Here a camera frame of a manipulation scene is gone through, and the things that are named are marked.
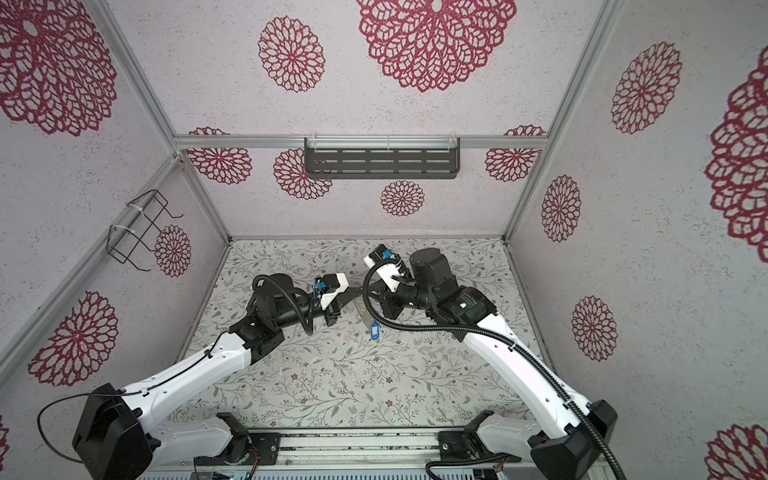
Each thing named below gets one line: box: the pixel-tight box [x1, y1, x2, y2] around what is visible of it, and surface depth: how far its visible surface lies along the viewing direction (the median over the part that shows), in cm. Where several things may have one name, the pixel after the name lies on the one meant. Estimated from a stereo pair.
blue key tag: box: [370, 322, 382, 341], surface depth 76 cm
